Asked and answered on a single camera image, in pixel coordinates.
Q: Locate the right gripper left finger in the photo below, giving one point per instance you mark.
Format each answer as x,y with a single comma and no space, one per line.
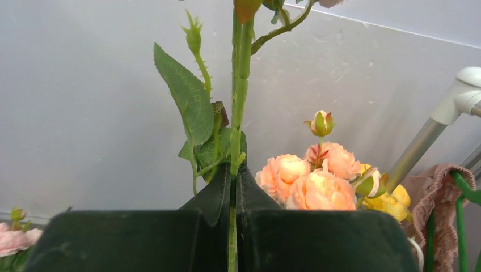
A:
191,238

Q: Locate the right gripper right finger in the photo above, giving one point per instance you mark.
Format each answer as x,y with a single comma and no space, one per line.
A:
270,238

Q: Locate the pink rose stem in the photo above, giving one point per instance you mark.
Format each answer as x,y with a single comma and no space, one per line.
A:
329,156
290,181
212,136
18,239

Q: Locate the yellow flowers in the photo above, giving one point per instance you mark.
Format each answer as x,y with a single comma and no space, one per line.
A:
395,204

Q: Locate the pink garment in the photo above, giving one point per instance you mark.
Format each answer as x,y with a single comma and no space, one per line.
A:
435,190

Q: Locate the green clothes hanger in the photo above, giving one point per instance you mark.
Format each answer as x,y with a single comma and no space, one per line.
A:
467,193

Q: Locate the white metal clothes rack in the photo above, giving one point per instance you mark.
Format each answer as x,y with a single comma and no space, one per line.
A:
463,97

